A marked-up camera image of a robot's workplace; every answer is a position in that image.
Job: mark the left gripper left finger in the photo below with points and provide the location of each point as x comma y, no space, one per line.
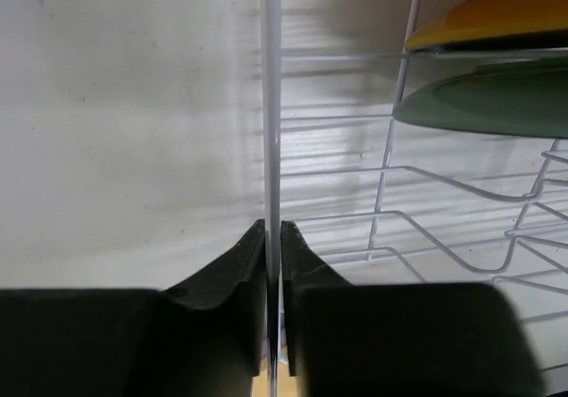
201,337

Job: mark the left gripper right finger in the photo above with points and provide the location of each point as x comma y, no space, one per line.
437,339

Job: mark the white wire dish rack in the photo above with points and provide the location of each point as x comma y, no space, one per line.
383,201

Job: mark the light blue patterned plate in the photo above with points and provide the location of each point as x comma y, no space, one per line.
521,99

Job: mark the beige plastic plate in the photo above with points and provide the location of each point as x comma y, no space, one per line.
286,387

